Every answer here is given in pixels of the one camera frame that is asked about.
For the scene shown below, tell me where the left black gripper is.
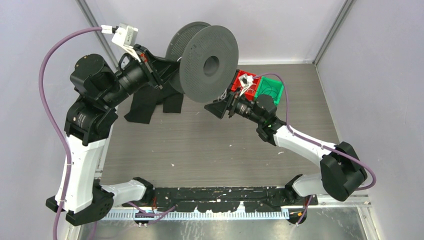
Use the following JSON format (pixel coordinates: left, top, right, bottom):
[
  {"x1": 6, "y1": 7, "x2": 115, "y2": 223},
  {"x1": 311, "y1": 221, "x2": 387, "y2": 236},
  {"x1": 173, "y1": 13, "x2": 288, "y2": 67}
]
[{"x1": 100, "y1": 43, "x2": 182, "y2": 109}]

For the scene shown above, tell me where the red plastic bin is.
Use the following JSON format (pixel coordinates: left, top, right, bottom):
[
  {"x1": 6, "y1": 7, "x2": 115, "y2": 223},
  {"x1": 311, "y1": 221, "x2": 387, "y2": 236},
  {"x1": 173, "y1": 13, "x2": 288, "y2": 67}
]
[{"x1": 230, "y1": 69, "x2": 260, "y2": 101}]

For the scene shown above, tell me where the thin cable in red bin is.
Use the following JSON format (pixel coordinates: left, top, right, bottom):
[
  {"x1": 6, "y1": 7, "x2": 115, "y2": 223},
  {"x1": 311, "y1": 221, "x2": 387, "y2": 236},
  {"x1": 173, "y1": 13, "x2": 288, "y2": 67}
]
[{"x1": 236, "y1": 77, "x2": 258, "y2": 99}]

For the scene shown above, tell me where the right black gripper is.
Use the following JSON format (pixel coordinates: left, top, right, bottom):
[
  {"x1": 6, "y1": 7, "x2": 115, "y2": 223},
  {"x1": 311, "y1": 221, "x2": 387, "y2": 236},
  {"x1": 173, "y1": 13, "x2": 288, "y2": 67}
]
[{"x1": 205, "y1": 87, "x2": 264, "y2": 126}]

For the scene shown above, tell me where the green plastic bin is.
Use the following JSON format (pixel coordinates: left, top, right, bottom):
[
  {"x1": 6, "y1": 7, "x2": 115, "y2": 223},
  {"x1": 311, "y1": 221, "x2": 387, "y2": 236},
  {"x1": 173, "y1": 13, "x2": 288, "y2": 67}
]
[{"x1": 254, "y1": 76, "x2": 284, "y2": 106}]

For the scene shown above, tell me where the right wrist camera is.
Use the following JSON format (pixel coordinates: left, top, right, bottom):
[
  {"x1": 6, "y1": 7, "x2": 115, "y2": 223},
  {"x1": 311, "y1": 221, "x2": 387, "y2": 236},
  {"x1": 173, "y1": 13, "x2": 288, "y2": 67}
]
[{"x1": 237, "y1": 73, "x2": 284, "y2": 106}]

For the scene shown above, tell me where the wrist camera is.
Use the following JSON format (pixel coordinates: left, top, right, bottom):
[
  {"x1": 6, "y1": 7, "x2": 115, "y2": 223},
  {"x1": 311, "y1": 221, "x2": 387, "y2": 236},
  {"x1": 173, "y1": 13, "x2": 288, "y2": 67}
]
[
  {"x1": 100, "y1": 23, "x2": 141, "y2": 63},
  {"x1": 237, "y1": 73, "x2": 284, "y2": 106}
]

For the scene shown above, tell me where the grey plastic cable spool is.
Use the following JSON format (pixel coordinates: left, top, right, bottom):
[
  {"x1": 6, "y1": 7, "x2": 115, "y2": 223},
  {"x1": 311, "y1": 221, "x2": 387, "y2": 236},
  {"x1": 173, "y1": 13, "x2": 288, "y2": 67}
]
[{"x1": 165, "y1": 21, "x2": 239, "y2": 103}]

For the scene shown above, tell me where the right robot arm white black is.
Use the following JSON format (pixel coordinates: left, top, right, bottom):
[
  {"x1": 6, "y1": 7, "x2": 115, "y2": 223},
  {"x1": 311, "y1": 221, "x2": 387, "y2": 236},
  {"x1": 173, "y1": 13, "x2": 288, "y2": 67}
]
[{"x1": 204, "y1": 93, "x2": 368, "y2": 205}]

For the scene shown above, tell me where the black cable in green bin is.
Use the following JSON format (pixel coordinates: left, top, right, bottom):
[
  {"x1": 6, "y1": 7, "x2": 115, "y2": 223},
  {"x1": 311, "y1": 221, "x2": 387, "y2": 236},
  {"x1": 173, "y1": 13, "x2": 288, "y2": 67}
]
[{"x1": 258, "y1": 82, "x2": 280, "y2": 100}]

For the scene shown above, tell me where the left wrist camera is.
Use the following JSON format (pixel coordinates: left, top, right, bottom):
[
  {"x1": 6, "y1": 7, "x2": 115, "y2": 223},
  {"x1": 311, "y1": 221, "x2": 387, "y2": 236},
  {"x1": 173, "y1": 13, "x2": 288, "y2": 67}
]
[{"x1": 100, "y1": 23, "x2": 141, "y2": 63}]

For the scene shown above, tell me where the black cloth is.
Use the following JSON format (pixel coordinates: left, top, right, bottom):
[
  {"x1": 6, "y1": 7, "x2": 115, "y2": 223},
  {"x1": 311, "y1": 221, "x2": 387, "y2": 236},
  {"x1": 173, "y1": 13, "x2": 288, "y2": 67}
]
[{"x1": 124, "y1": 83, "x2": 184, "y2": 124}]

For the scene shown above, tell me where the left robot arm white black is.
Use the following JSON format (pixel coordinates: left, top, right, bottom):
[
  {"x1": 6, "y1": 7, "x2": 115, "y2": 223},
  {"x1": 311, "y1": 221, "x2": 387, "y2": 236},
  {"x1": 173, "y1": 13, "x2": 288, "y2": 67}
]
[{"x1": 46, "y1": 45, "x2": 180, "y2": 226}]

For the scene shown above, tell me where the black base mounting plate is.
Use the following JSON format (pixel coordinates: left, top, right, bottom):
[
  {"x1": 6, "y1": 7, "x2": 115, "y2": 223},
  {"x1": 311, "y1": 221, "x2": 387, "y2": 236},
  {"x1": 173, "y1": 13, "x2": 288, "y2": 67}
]
[{"x1": 132, "y1": 186, "x2": 308, "y2": 213}]

